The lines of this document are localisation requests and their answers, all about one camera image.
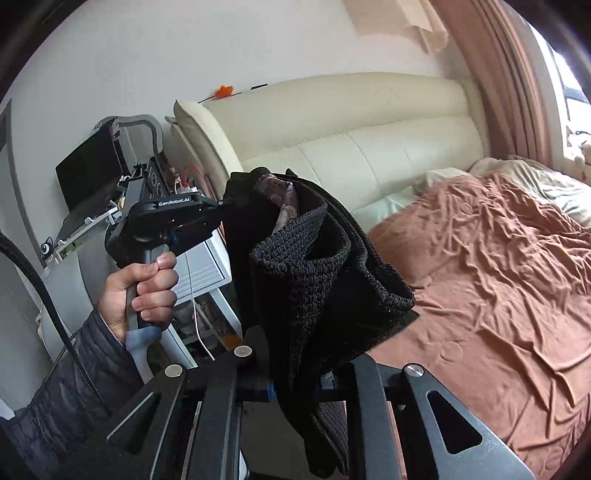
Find black monitor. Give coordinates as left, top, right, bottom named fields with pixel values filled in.
left=55, top=134, right=132, bottom=213

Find person's left forearm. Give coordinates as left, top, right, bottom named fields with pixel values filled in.
left=0, top=308, right=144, bottom=480

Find cream pillow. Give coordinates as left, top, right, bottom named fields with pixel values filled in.
left=413, top=156, right=591, bottom=227

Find white cable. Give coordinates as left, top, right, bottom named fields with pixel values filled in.
left=187, top=251, right=215, bottom=361

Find black shirt with floral trim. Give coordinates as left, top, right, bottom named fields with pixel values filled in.
left=223, top=168, right=421, bottom=478

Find white nightstand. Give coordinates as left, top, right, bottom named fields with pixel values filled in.
left=157, top=226, right=245, bottom=370

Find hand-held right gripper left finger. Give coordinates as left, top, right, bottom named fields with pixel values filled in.
left=60, top=325, right=278, bottom=480

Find brown blanket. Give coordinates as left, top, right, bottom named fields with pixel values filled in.
left=365, top=173, right=591, bottom=480

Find person's left hand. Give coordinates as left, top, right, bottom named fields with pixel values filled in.
left=96, top=253, right=179, bottom=344

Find cream padded headboard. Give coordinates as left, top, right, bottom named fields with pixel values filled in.
left=173, top=73, right=485, bottom=232

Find beige paper sheet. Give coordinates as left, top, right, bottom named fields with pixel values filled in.
left=342, top=0, right=451, bottom=51

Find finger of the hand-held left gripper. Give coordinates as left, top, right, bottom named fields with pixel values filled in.
left=210, top=195, right=238, bottom=222

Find orange wall ornament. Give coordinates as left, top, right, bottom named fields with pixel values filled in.
left=198, top=84, right=269, bottom=104

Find pink curtain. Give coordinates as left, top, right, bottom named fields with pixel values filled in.
left=429, top=0, right=555, bottom=167

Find black braided cable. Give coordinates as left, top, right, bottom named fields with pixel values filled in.
left=0, top=231, right=107, bottom=402

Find white plush toy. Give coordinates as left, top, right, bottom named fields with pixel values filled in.
left=566, top=131, right=591, bottom=164

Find window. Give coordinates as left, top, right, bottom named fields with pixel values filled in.
left=531, top=23, right=591, bottom=158

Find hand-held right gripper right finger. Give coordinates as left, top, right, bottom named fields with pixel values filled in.
left=318, top=351, right=536, bottom=480

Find grey curved frame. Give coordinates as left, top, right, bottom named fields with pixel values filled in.
left=92, top=114, right=167, bottom=158

